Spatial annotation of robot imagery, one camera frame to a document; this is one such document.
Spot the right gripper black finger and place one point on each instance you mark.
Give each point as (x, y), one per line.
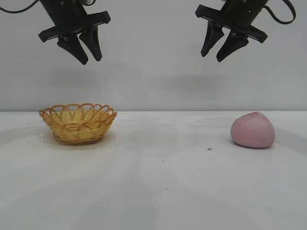
(212, 36)
(232, 43)

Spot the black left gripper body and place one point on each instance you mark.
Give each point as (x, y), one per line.
(67, 14)

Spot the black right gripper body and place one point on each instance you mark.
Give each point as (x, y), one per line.
(242, 12)

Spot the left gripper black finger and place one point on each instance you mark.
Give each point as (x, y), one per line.
(72, 46)
(92, 40)

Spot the yellow orange woven basket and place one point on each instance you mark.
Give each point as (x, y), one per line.
(76, 127)

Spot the pink round bun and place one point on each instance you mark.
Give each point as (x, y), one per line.
(251, 131)

